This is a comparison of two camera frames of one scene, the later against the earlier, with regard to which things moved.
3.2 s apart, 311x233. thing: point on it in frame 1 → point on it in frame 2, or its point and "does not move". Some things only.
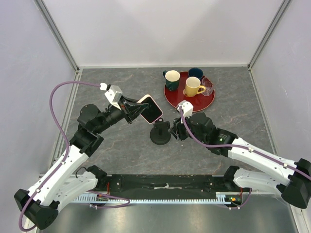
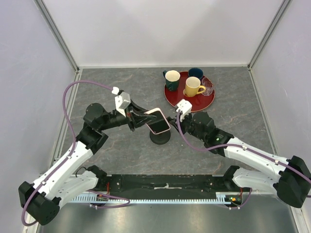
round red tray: x=199 y=102 does not move
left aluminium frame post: x=50 y=22 does not move
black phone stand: x=160 y=134 does not move
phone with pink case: x=151 y=113 → x=160 y=124
